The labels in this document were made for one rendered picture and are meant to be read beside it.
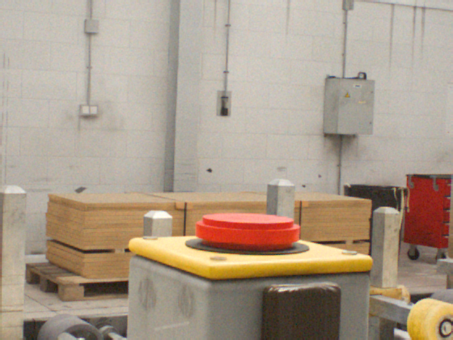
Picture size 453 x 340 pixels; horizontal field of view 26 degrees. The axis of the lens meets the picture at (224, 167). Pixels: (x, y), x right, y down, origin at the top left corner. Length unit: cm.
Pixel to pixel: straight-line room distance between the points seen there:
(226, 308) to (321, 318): 3
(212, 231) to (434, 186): 864
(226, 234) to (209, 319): 4
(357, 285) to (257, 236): 4
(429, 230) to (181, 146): 245
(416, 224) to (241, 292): 887
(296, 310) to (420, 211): 883
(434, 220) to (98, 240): 352
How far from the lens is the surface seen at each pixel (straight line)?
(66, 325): 197
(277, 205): 166
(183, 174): 816
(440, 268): 231
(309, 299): 35
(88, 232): 667
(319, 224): 757
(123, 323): 214
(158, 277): 37
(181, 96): 813
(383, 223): 180
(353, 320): 37
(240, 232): 36
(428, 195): 910
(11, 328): 150
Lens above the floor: 127
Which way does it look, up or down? 3 degrees down
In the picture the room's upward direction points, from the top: 2 degrees clockwise
